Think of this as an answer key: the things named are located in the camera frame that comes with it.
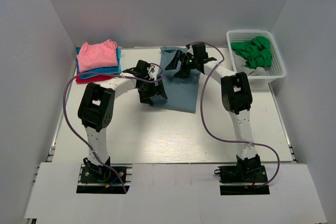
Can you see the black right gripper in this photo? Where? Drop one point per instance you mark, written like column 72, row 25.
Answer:
column 179, row 55

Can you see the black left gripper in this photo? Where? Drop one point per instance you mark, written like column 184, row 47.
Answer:
column 144, row 97

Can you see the grey-blue t-shirt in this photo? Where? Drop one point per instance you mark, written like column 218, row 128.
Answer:
column 181, row 93

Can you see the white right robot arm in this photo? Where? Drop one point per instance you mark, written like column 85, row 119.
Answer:
column 236, row 99

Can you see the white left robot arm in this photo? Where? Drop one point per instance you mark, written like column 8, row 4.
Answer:
column 96, row 111

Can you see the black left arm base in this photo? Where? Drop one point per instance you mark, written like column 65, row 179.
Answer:
column 91, row 183

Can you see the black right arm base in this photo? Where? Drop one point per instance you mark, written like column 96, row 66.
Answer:
column 233, row 183

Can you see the blue folded t-shirt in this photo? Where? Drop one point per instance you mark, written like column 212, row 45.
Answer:
column 108, row 70

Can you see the grey t-shirt in basket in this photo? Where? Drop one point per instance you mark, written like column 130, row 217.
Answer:
column 240, row 67

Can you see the pink folded t-shirt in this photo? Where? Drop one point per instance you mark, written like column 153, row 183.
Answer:
column 97, row 56

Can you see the red folded t-shirt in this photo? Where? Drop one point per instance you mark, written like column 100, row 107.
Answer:
column 94, row 79

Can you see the green t-shirt in basket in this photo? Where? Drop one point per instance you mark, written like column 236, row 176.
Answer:
column 256, row 52

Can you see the white plastic laundry basket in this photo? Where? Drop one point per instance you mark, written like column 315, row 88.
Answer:
column 277, row 69

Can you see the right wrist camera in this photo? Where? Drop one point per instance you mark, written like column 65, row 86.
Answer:
column 199, row 49

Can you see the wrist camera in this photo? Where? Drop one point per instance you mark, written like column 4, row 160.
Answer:
column 141, row 70
column 199, row 49

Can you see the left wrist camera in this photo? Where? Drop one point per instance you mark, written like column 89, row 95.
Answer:
column 141, row 70

